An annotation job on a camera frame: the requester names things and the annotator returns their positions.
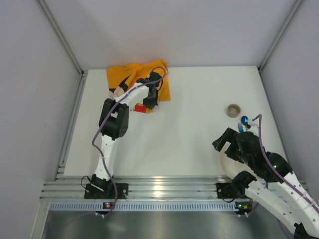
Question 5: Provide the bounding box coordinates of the small speckled grey cup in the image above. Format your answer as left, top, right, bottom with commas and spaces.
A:
226, 104, 241, 118

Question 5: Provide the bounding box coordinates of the cream ceramic plate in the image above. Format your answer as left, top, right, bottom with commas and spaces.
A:
220, 152, 247, 179

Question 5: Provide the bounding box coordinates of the orange Mickey Mouse placemat cloth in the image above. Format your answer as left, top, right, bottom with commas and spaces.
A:
106, 59, 171, 113

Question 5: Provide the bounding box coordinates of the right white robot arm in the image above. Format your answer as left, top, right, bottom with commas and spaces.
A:
212, 128, 319, 239

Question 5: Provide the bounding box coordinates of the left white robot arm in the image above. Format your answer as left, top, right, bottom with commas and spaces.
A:
91, 71, 165, 191

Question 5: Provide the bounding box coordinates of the blue metallic fork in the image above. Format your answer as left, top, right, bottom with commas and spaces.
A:
238, 122, 244, 133

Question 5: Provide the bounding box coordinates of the blue metallic spoon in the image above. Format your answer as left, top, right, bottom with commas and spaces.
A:
241, 116, 251, 128

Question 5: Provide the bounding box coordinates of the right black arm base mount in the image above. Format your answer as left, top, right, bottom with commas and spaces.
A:
216, 182, 247, 203

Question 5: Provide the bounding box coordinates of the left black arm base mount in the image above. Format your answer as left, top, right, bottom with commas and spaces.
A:
84, 183, 129, 199

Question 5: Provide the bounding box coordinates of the slotted grey cable duct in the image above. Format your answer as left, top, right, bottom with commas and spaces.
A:
49, 201, 252, 212

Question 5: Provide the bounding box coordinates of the aluminium extrusion rail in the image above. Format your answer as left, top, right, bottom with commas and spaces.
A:
40, 176, 230, 201

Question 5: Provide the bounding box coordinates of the left corner aluminium post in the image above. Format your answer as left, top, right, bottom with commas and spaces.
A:
36, 0, 84, 76

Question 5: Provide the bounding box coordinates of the corner aluminium post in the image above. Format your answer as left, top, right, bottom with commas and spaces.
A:
36, 0, 84, 76
257, 0, 306, 74

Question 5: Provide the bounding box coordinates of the right corner aluminium post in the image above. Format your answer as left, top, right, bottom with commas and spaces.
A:
257, 0, 306, 74

